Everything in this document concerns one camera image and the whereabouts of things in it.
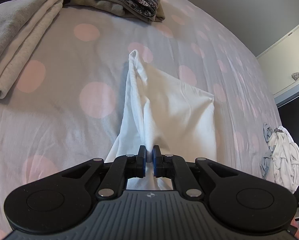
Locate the polka dot bed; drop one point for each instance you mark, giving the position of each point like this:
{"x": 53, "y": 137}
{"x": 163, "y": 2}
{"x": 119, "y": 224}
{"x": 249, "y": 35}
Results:
{"x": 64, "y": 80}

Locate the cream folded garment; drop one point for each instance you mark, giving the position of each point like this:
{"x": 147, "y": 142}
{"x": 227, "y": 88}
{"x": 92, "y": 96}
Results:
{"x": 27, "y": 55}

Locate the grey folded garment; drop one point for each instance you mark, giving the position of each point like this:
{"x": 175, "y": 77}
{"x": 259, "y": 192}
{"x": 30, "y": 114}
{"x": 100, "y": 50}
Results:
{"x": 12, "y": 25}

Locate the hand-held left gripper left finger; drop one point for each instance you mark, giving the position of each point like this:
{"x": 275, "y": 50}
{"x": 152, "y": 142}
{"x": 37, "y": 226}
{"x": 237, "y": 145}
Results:
{"x": 141, "y": 160}

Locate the cream door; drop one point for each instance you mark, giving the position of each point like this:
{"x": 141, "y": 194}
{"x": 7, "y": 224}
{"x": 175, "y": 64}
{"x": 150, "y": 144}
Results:
{"x": 277, "y": 70}

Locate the black wardrobe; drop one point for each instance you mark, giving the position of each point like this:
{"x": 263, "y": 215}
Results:
{"x": 297, "y": 120}

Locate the white t-shirt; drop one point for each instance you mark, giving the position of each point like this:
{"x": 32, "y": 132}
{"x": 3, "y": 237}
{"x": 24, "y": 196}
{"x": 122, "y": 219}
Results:
{"x": 174, "y": 110}

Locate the beige folded garment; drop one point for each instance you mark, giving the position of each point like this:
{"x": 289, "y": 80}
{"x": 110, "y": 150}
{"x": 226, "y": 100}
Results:
{"x": 99, "y": 5}

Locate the white crumpled garment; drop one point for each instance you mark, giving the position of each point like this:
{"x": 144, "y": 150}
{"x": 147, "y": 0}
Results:
{"x": 285, "y": 160}

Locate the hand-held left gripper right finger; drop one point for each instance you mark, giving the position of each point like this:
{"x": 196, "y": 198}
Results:
{"x": 157, "y": 161}

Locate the hanging cloth pouch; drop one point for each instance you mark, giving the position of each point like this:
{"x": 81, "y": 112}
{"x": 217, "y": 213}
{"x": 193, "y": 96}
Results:
{"x": 297, "y": 75}

